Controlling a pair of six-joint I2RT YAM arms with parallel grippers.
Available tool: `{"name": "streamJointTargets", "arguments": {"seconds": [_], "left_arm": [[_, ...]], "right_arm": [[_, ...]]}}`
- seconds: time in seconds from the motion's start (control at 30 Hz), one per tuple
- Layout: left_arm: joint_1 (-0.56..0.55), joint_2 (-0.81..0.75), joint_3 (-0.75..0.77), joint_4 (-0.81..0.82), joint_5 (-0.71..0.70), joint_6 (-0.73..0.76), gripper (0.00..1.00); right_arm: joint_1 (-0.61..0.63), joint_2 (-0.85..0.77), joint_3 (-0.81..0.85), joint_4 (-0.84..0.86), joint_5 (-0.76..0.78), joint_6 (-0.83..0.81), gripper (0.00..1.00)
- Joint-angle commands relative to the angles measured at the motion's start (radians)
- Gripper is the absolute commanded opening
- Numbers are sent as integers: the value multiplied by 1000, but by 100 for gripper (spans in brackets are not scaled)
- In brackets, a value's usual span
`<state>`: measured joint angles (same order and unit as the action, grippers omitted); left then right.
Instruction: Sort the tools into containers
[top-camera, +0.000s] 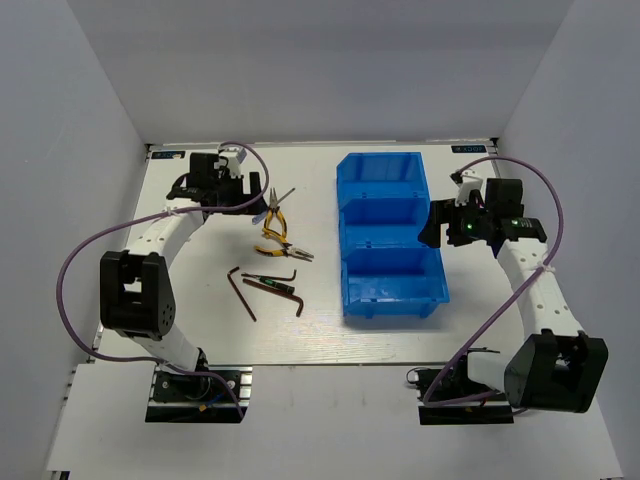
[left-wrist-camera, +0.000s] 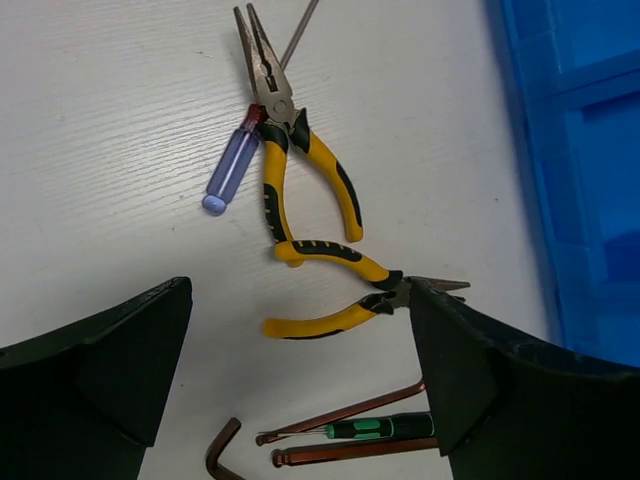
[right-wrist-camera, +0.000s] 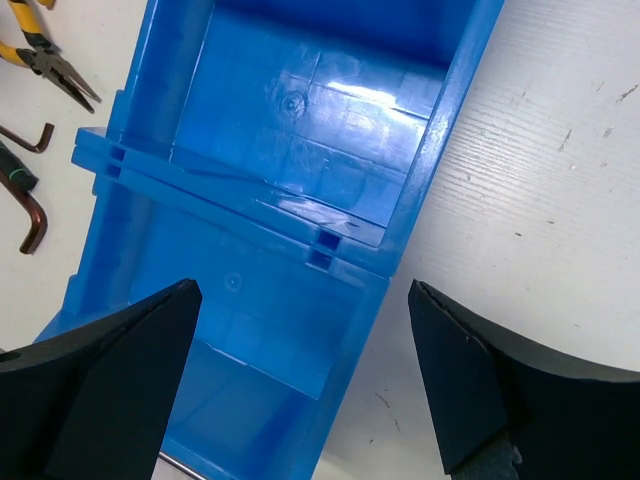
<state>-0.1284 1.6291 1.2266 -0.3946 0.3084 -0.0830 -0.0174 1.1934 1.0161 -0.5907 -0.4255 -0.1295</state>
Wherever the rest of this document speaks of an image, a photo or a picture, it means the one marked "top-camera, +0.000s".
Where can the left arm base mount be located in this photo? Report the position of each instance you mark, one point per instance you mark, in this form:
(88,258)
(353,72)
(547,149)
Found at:
(181,399)

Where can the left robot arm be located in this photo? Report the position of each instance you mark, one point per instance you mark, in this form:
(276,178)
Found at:
(136,297)

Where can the large brown hex key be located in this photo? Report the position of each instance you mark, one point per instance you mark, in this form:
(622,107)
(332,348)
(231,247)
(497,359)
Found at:
(291,297)

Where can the blue bottom storage bin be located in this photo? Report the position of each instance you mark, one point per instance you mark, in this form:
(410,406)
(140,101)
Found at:
(401,281)

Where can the corner label sticker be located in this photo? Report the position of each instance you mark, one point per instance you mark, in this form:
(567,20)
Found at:
(468,149)
(171,154)

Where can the yellow-handled pliers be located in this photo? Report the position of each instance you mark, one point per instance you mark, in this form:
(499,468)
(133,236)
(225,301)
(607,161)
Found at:
(286,251)
(274,214)

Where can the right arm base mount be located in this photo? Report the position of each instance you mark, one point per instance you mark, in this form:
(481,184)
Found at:
(493,410)

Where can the blue top storage bin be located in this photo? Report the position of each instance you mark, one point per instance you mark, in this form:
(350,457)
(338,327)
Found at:
(380,174)

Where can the right corner label sticker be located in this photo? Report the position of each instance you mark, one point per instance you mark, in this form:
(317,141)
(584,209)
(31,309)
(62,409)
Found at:
(468,149)

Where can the blue storage bin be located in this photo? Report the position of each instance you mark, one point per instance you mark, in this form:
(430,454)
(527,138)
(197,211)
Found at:
(385,221)
(401,281)
(380,174)

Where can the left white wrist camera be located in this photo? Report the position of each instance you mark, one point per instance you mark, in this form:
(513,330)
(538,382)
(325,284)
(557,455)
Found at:
(232,157)

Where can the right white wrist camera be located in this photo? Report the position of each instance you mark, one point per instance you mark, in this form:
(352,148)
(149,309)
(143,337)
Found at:
(466,181)

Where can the thin brown hex key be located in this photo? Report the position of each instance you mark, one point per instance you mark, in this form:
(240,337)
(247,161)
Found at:
(280,279)

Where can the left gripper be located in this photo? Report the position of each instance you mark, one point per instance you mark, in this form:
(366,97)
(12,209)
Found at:
(239,183)

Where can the left corner label sticker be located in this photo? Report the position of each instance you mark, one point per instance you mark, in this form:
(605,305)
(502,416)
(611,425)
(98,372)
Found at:
(171,154)

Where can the green black screwdriver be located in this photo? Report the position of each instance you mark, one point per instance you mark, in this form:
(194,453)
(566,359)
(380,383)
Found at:
(289,289)

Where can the blue middle storage bin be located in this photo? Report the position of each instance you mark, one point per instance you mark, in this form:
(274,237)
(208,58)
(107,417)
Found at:
(385,221)

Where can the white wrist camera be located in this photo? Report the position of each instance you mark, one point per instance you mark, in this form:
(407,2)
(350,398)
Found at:
(466,181)
(232,157)

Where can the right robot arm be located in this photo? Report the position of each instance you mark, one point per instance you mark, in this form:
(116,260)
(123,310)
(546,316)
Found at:
(557,366)

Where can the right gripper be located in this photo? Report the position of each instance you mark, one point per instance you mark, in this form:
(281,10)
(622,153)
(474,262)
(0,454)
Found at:
(449,212)

